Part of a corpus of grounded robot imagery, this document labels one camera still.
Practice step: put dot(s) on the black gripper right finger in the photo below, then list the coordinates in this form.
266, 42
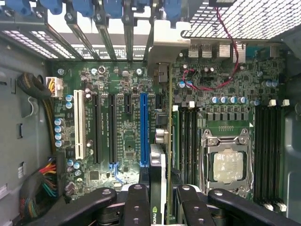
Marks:
195, 212

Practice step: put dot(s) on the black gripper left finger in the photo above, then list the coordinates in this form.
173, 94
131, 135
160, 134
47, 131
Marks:
137, 207

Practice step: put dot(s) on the green motherboard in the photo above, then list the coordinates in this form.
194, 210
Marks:
131, 131

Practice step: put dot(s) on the green RAM stick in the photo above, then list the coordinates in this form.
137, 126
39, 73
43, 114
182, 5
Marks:
176, 136

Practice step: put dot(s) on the blue expansion slot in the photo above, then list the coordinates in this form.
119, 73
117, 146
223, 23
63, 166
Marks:
144, 129

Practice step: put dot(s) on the CPU in metal socket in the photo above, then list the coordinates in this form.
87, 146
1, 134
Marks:
230, 140

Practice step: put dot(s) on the long black expansion slot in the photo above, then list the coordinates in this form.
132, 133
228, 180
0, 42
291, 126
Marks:
113, 129
97, 129

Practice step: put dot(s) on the white expansion slot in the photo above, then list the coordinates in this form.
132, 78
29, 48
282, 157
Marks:
79, 124

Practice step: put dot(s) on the black PC case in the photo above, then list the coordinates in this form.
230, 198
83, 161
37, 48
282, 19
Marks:
291, 141

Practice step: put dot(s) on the white power connector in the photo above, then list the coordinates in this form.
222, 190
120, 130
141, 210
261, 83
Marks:
55, 87

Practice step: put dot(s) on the grey power supply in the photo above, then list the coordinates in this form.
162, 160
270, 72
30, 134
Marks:
14, 113

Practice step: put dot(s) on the metal expansion slot cover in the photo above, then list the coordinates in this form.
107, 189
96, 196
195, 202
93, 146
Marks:
129, 40

